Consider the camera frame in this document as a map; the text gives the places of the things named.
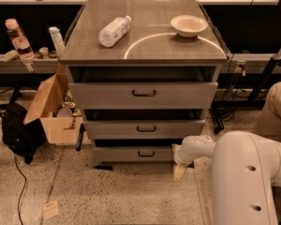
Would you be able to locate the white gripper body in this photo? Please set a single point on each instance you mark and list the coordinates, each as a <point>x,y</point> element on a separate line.
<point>180,157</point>

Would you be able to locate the grey bottom drawer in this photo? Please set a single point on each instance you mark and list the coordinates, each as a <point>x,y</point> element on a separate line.
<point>132,154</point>

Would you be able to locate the grey drawer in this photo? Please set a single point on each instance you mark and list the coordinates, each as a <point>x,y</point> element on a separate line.
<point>132,154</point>
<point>176,129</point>
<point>143,95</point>

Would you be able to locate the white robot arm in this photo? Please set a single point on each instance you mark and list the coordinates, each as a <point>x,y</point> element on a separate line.
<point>245,168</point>

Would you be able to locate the grey middle drawer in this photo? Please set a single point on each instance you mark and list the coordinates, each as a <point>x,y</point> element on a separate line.
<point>176,129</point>

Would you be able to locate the grey drawer cabinet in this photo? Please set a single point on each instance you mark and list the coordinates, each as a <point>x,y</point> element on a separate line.
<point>150,52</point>

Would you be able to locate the grey top drawer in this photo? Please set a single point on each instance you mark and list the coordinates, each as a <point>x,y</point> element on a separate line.
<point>143,95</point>

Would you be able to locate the open cardboard box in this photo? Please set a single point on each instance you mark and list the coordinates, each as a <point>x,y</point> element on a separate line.
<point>60,124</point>

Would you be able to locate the person leg khaki trousers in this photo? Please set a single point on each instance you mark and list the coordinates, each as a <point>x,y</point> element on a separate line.
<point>269,122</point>

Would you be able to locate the white paper bowl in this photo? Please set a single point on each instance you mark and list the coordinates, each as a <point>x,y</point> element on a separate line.
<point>188,26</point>

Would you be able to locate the clear plastic water bottle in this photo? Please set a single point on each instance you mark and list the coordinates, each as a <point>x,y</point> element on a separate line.
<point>114,31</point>

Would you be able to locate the paper tag on floor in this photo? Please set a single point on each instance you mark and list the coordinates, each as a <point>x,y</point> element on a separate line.
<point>50,210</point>

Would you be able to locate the black backpack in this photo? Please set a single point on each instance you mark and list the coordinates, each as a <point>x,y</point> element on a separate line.
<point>21,139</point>

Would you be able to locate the white tube bottle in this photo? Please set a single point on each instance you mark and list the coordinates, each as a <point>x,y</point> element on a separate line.
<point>57,40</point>

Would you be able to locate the tall labelled bottle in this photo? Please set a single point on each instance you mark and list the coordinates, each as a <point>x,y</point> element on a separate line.
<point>19,40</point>

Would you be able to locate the pale sponge on shelf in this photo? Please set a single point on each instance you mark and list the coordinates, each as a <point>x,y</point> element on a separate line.
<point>11,55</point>

